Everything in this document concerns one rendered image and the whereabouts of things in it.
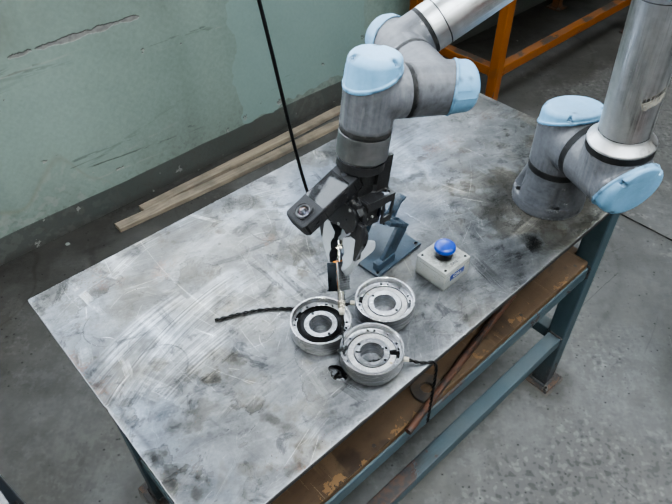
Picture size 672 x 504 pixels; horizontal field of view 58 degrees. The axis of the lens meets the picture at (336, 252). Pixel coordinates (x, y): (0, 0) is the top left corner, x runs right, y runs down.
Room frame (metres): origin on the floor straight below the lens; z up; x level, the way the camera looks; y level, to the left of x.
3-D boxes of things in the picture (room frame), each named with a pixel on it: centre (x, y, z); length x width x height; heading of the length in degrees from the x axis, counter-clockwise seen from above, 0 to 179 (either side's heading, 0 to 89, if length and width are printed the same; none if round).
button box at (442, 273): (0.80, -0.20, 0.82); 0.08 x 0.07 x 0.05; 132
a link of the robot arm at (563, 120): (1.01, -0.46, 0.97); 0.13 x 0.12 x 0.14; 19
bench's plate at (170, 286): (0.92, -0.08, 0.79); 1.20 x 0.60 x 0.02; 132
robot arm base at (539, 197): (1.02, -0.46, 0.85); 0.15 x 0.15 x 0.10
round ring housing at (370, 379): (0.60, -0.06, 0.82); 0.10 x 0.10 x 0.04
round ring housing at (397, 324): (0.70, -0.08, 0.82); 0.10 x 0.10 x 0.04
